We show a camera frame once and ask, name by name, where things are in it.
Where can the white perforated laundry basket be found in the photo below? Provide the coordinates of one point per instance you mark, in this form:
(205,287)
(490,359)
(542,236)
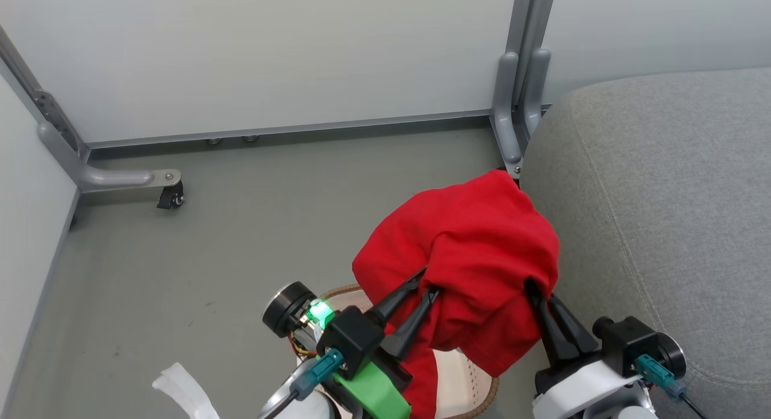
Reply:
(467,383)

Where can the grey fabric sofa seat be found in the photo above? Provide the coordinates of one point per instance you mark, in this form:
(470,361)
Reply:
(662,196)

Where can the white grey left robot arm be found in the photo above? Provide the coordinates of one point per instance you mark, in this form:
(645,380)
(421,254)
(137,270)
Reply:
(286,307)

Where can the grey partition bottom rail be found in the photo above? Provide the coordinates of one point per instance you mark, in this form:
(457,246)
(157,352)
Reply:
(301,130)

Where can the black caster wheel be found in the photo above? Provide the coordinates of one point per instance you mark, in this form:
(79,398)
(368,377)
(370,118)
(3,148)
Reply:
(171,197)

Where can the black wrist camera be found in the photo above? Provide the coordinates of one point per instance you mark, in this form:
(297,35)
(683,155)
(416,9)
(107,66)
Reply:
(626,341)
(352,341)

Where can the grey metal partition post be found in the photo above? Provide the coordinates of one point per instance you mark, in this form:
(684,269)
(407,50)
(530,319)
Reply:
(530,21)
(54,115)

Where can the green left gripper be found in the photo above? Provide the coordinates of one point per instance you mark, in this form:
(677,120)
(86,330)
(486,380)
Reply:
(370,395)

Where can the red clothing item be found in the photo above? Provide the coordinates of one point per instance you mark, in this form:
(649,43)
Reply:
(476,238)

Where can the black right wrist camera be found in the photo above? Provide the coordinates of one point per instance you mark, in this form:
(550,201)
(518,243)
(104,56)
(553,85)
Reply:
(626,341)

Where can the grey metal partition foot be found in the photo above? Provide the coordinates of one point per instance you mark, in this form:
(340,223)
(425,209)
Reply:
(506,106)
(114,178)

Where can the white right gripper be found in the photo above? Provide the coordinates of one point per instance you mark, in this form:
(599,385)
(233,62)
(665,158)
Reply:
(578,386)

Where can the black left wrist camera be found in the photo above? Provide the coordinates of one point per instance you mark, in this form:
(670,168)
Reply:
(352,341)

